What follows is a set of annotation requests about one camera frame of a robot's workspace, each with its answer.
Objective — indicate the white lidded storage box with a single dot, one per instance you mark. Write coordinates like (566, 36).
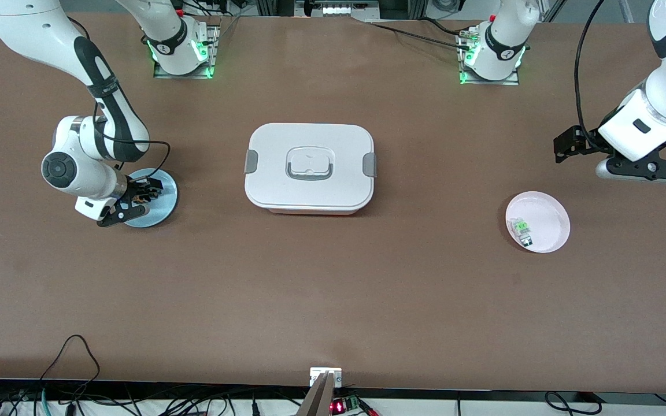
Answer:
(310, 190)

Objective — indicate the grey metal bar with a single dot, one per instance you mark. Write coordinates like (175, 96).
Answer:
(317, 401)

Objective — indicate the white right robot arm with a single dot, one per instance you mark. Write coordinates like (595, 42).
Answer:
(21, 29)

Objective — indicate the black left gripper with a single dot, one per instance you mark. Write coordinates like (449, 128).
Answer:
(585, 142)

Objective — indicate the light blue plate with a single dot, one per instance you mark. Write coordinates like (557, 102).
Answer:
(162, 211)

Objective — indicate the aluminium frame with light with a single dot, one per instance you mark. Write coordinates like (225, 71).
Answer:
(339, 9)

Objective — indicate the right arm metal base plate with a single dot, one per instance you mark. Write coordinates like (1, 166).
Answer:
(215, 40)

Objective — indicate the pink plate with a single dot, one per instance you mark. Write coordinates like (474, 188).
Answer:
(547, 216)

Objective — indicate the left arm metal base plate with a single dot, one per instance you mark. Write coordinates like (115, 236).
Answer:
(483, 82)

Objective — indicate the green and clear switch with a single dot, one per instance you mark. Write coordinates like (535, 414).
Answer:
(522, 230)

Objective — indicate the circuit board with red display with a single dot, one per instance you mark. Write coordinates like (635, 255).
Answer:
(341, 406)

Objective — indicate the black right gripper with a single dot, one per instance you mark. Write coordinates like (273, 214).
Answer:
(135, 191)

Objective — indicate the small white mounting bracket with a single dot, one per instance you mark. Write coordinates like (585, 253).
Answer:
(317, 375)

